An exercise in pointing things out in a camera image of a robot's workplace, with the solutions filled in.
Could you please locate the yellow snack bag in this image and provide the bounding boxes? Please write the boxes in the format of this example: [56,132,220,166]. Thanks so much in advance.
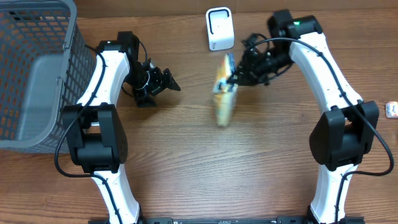
[213,53,238,127]

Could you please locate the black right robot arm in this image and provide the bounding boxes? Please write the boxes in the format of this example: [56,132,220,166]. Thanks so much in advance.
[234,9,379,223]

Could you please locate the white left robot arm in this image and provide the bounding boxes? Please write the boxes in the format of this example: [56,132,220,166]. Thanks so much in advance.
[60,31,180,223]

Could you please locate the white barcode scanner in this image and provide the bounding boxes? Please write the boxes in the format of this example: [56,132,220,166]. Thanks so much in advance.
[205,7,234,51]

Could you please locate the grey plastic basket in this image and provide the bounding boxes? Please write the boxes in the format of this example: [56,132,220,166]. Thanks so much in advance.
[1,1,96,153]

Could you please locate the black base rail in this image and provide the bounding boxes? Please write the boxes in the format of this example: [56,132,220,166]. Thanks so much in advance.
[138,216,316,224]

